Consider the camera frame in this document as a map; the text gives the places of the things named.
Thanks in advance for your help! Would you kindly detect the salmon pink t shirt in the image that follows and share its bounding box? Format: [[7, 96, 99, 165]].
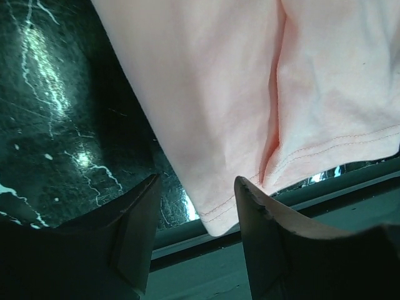
[[93, 1, 399, 236]]

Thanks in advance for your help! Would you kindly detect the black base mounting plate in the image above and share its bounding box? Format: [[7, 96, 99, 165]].
[[146, 159, 399, 299]]

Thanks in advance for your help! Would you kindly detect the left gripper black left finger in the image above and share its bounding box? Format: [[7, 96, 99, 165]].
[[1, 174, 161, 299]]

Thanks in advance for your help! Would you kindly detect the black marbled table mat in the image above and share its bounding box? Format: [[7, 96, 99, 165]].
[[0, 0, 400, 231]]

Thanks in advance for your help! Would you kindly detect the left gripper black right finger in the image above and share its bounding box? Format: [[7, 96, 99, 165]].
[[234, 176, 399, 299]]

